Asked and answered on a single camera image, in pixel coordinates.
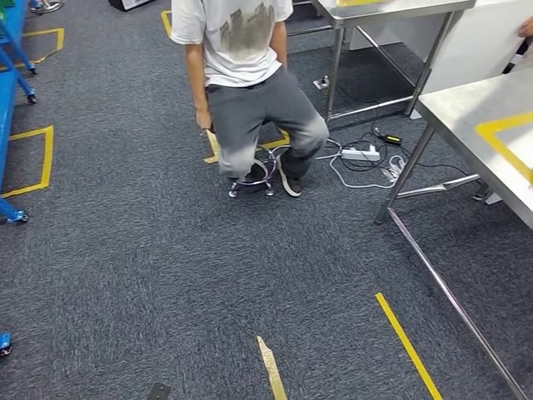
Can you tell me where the white workbench with steel legs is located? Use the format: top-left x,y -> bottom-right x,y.
375,68 -> 533,400

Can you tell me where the white power strip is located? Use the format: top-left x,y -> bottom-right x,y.
342,144 -> 381,163

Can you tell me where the person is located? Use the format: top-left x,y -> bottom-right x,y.
170,0 -> 330,198
501,16 -> 533,76

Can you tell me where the pale floor tape piece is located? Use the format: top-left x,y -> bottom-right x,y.
256,335 -> 288,400

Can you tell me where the yellow floor tape strip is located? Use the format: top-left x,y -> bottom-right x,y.
375,292 -> 444,400

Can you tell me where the yellow floor tape outline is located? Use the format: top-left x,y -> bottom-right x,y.
1,125 -> 55,200
0,27 -> 66,72

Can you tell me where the white board panel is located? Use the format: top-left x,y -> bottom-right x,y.
350,0 -> 533,120

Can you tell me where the chrome stool frame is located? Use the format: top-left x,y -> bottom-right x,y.
228,144 -> 279,198

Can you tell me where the white power strip cable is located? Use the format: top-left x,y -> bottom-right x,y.
316,137 -> 406,190

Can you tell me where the black floor cable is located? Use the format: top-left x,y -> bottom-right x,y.
338,118 -> 471,178

